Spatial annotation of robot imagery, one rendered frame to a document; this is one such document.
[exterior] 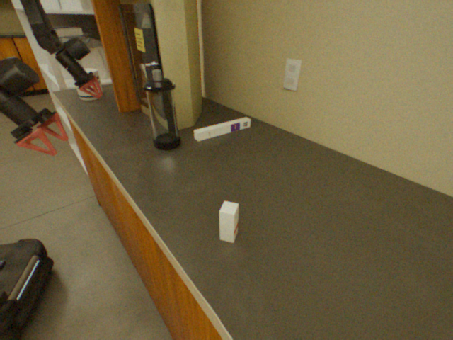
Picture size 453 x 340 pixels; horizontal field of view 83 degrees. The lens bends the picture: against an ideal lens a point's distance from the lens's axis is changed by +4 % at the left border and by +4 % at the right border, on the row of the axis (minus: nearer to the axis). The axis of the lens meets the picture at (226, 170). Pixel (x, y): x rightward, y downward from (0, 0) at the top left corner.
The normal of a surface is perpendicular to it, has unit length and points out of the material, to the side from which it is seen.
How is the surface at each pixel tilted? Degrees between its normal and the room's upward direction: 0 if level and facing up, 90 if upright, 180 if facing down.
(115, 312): 0
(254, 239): 0
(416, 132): 90
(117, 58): 90
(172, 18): 90
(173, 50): 90
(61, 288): 0
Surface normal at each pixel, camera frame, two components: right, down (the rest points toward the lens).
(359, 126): -0.79, 0.33
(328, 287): 0.00, -0.84
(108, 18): 0.62, 0.42
